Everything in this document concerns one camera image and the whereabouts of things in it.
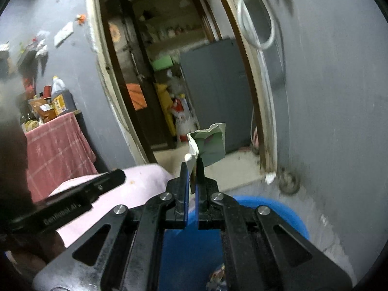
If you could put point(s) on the green plastic item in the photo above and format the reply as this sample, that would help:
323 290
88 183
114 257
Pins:
162 63

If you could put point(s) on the blue plastic basin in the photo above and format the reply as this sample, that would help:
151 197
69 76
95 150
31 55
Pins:
191 254

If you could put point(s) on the white plastic bag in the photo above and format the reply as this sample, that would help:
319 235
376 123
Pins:
42 45

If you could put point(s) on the wooden storage shelf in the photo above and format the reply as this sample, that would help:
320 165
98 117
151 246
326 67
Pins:
175 21

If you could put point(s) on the green and white wrapper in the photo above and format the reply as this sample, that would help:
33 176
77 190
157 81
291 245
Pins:
212 148

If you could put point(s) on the cooking oil bottle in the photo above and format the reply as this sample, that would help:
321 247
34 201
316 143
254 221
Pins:
62 97

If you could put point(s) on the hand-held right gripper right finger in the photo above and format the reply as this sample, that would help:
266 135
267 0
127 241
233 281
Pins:
200 188

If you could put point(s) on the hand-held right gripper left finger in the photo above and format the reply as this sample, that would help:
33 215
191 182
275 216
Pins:
185 200

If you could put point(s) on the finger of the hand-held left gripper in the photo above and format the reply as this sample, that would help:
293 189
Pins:
106 182

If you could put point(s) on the red cup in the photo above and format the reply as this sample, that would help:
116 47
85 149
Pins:
47 92

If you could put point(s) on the wall shelf rack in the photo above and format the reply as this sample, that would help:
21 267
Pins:
27 56

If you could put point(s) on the round floor drain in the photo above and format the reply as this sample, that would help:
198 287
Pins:
288 183

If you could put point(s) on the white paper scrap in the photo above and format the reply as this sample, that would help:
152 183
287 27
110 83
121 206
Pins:
269 178

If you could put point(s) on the dark brown door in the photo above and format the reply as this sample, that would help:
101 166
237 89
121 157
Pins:
130 66

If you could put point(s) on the grey cabinet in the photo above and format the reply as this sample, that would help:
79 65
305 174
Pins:
218 91

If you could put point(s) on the orange sauce jar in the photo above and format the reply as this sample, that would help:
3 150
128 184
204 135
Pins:
47 112

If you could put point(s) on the yellow bag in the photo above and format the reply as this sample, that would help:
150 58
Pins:
165 106

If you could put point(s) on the wooden door frame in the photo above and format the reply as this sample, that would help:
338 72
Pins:
103 51

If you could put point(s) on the white wall switch panel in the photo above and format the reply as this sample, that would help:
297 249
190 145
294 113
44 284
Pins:
64 34

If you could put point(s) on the red and white bag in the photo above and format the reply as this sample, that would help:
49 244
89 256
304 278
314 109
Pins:
185 118

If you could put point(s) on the orange paper sheet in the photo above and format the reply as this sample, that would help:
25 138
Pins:
136 96

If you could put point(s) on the pink checked cloth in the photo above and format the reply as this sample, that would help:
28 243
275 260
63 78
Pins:
57 148

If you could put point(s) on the orange wall plug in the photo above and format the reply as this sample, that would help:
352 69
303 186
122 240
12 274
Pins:
81 19

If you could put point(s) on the pale pink blanket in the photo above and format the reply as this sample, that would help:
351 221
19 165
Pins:
133 188

